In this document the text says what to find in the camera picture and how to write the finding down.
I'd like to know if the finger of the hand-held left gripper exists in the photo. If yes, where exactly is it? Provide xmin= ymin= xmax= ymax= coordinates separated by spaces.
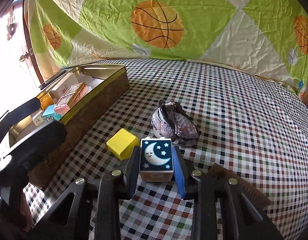
xmin=10 ymin=121 xmax=68 ymax=163
xmin=7 ymin=97 xmax=42 ymax=127

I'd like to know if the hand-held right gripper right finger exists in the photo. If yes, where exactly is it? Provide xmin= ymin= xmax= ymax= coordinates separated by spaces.
xmin=174 ymin=145 xmax=279 ymax=240

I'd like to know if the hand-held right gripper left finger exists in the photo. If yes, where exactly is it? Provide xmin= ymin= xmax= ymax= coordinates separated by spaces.
xmin=31 ymin=146 xmax=140 ymax=240

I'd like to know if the moon print toy block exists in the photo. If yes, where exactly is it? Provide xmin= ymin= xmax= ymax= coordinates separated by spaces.
xmin=138 ymin=137 xmax=176 ymax=182

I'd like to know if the small framed picture box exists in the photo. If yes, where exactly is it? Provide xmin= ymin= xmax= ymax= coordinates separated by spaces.
xmin=54 ymin=82 xmax=88 ymax=115

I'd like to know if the metal tin box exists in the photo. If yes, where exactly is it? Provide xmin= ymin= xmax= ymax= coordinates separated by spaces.
xmin=7 ymin=64 xmax=130 ymax=192

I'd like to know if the blue toy block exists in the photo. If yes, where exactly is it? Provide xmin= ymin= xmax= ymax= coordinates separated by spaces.
xmin=41 ymin=104 xmax=63 ymax=122

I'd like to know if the yellow cube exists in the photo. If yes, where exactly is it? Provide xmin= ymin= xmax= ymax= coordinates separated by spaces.
xmin=106 ymin=128 xmax=140 ymax=161

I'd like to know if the white box with red label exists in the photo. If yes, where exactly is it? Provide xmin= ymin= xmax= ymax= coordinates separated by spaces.
xmin=49 ymin=72 xmax=79 ymax=98

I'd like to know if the sequined hair clip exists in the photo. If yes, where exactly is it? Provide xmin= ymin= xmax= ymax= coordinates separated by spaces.
xmin=151 ymin=100 xmax=201 ymax=147

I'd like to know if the checkered tablecloth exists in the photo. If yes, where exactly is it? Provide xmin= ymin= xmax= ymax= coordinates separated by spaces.
xmin=22 ymin=57 xmax=308 ymax=240

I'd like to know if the dark hanging ornament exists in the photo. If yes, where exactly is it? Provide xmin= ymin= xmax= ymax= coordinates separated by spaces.
xmin=6 ymin=10 xmax=18 ymax=41

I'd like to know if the basketball print blanket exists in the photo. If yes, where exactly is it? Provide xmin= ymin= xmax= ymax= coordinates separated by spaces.
xmin=25 ymin=0 xmax=308 ymax=98

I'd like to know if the wooden window frame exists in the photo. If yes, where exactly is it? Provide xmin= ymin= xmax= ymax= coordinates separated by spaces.
xmin=22 ymin=0 xmax=45 ymax=87

